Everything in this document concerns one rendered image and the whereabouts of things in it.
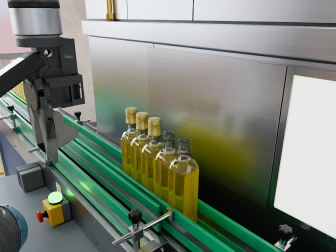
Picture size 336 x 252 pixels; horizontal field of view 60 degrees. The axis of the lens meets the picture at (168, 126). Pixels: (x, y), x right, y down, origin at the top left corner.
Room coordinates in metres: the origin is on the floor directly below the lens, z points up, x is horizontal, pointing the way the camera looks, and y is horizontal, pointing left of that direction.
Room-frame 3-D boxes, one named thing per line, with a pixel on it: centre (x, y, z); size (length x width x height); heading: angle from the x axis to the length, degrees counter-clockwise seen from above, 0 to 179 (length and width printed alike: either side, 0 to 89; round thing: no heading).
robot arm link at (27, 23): (0.49, 0.21, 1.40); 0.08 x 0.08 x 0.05
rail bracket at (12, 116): (1.32, 0.77, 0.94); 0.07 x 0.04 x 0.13; 130
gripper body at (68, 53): (0.50, 0.20, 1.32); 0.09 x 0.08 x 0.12; 129
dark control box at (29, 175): (1.04, 0.57, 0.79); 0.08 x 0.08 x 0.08; 40
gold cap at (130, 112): (0.80, 0.11, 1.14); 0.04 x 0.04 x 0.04
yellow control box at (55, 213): (0.83, 0.38, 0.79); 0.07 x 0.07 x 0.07; 40
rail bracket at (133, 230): (0.55, 0.05, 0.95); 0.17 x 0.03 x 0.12; 130
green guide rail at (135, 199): (1.28, 0.59, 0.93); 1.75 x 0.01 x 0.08; 40
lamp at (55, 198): (0.83, 0.38, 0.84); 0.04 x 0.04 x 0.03
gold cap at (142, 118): (0.76, 0.07, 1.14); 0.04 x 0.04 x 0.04
